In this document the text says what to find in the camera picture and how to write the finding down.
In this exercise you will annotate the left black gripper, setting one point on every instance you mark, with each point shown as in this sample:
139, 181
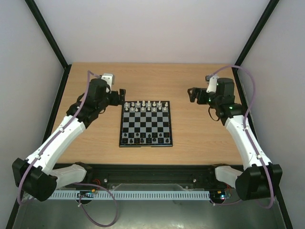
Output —
115, 100

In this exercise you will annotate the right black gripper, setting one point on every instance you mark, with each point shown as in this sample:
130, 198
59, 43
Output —
197, 96

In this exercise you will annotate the black and white chessboard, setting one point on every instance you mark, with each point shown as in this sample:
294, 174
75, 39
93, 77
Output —
140, 118

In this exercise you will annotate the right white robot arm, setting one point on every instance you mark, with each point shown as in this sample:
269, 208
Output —
260, 177

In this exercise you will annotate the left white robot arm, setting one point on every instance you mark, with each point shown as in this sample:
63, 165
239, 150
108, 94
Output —
36, 174

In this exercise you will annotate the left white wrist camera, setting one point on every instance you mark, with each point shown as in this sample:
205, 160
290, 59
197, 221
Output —
109, 78

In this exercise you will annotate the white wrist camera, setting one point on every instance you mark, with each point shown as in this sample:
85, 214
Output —
109, 78
212, 83

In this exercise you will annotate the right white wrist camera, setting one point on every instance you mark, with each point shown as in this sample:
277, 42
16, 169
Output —
212, 83

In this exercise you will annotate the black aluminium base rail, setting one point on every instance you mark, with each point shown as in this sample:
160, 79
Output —
191, 176

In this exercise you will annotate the left black frame post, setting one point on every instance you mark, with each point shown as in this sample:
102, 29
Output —
47, 32

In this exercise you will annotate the black frame post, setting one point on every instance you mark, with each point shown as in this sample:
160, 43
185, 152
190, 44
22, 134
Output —
47, 32
272, 4

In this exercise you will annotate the right black frame post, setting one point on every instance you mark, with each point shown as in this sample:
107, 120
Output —
272, 4

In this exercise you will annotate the white slotted cable duct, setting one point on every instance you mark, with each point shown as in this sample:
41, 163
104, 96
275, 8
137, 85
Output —
130, 195

